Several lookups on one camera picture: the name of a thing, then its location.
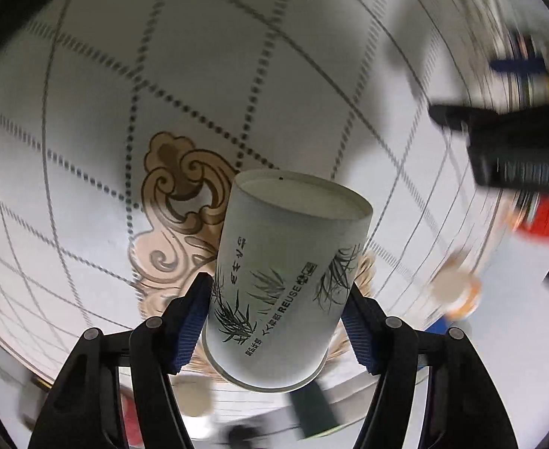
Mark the black box-shaped device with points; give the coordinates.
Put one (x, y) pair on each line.
(513, 149)

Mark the orange and white round object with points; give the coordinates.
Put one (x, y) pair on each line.
(457, 287)

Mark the blue bar-shaped object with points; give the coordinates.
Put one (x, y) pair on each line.
(520, 66)

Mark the white quilted cloth with ornament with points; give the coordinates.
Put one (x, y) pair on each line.
(162, 79)

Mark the white paper cup with leaf print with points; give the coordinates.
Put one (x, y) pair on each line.
(279, 262)

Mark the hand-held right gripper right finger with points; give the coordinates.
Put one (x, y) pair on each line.
(357, 336)

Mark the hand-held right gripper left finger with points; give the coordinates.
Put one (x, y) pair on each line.
(191, 332)

